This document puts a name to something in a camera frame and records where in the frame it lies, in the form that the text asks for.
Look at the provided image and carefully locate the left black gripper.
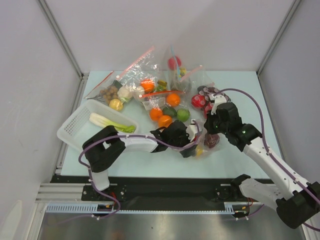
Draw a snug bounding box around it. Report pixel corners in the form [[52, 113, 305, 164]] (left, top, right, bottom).
[[168, 128, 198, 158]]

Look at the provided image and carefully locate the clear pink zip bag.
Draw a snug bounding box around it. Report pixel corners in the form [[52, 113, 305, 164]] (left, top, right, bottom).
[[190, 118, 221, 158]]

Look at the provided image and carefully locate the fake celery stalk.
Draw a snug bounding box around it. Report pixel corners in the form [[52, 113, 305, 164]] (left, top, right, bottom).
[[89, 113, 136, 134]]

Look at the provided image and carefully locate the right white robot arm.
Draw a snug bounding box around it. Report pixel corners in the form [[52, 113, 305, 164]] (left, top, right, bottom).
[[204, 101, 320, 229]]

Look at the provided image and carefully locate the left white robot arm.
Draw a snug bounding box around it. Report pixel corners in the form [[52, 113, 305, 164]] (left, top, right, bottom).
[[78, 119, 203, 200]]

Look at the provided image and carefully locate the fake orange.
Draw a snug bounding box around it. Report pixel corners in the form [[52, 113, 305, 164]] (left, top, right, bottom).
[[157, 115, 173, 128], [166, 93, 181, 107], [149, 107, 163, 122]]

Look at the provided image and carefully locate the fake green guava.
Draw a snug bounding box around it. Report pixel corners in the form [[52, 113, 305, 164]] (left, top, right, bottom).
[[176, 108, 190, 122]]

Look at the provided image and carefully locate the fake yellow lemon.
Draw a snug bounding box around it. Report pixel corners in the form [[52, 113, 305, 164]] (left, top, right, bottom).
[[195, 146, 204, 157]]

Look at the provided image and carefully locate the pink dotted zip bag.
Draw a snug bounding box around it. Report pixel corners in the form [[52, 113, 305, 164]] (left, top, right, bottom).
[[190, 85, 220, 119]]

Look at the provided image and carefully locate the orange zip fruit bag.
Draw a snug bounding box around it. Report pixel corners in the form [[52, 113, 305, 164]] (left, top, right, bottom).
[[137, 90, 191, 128]]

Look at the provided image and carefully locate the blue zip bag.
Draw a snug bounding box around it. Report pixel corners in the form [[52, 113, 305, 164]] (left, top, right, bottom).
[[163, 44, 191, 91]]

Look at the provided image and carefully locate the fake cauliflower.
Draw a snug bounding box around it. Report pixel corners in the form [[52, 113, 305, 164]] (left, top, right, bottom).
[[117, 86, 133, 102]]

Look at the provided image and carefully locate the fake yellow round fruit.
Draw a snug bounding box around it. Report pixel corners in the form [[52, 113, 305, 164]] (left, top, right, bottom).
[[108, 98, 124, 112]]

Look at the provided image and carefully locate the large clear red-zip bag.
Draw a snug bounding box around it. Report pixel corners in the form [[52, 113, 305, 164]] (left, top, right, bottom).
[[116, 46, 162, 89]]

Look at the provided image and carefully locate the red zip longan bag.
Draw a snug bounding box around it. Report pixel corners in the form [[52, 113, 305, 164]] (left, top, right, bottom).
[[84, 71, 133, 112]]

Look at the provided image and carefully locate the fake longan bunch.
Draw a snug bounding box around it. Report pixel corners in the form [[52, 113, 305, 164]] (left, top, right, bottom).
[[99, 86, 119, 105]]

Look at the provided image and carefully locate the white plastic basket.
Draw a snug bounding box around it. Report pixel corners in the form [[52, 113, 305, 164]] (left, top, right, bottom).
[[57, 100, 139, 152]]

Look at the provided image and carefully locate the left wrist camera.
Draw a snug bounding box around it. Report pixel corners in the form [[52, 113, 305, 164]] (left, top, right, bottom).
[[186, 124, 202, 142]]

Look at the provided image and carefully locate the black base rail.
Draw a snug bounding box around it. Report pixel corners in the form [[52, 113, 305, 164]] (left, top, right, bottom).
[[49, 174, 276, 212]]

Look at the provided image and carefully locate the white cable duct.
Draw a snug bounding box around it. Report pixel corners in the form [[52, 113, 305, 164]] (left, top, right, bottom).
[[45, 202, 247, 215]]

